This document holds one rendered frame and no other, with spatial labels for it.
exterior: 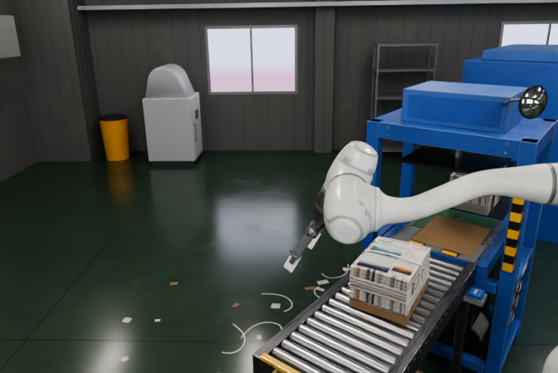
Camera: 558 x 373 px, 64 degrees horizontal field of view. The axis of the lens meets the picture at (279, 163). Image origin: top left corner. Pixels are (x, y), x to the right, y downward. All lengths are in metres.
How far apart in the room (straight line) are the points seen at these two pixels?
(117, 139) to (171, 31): 1.97
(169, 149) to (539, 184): 6.39
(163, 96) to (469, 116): 5.18
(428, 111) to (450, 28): 5.18
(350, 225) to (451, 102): 1.88
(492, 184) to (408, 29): 6.66
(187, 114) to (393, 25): 3.57
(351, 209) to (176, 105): 6.14
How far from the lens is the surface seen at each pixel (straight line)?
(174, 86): 7.00
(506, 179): 1.20
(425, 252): 2.39
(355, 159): 1.10
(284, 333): 2.16
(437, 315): 2.38
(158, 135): 7.19
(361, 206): 0.99
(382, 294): 2.22
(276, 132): 7.75
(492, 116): 2.72
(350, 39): 7.59
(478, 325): 3.32
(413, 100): 2.84
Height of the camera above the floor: 2.15
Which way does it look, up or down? 18 degrees down
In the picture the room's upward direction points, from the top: 1 degrees counter-clockwise
